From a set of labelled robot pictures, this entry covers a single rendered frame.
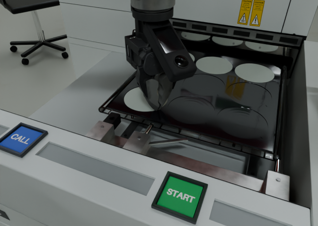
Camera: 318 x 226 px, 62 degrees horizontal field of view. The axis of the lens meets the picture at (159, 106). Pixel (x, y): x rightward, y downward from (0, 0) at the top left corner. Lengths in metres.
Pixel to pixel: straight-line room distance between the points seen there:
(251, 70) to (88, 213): 0.55
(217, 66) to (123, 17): 0.37
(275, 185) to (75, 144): 0.31
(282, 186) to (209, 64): 0.41
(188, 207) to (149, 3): 0.30
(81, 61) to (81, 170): 0.78
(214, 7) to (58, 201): 0.64
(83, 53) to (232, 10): 0.59
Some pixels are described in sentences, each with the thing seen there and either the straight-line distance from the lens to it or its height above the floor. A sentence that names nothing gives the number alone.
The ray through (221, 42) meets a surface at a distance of 0.83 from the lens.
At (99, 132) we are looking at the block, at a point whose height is 0.91.
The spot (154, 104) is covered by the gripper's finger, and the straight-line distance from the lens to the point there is 0.54.
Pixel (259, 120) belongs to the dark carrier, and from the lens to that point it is 0.58.
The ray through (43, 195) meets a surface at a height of 0.92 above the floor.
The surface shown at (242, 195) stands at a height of 0.96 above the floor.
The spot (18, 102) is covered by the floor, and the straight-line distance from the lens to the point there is 2.38.
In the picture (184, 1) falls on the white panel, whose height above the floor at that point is 1.03.
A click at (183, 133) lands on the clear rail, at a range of 0.51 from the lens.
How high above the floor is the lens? 1.25
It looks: 37 degrees down
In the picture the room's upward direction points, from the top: straight up
